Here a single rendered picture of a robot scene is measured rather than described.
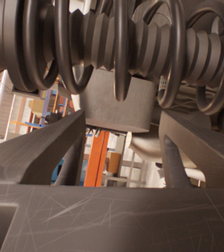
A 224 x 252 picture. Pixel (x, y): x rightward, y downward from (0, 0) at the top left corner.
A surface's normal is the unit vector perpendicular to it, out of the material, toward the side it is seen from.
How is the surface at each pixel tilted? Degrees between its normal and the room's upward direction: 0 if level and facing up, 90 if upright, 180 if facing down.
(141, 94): 90
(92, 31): 122
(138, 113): 90
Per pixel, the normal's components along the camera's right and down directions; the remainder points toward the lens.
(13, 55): -0.02, 0.60
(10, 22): 0.04, 0.25
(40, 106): 0.22, -0.07
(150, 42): -0.58, -0.07
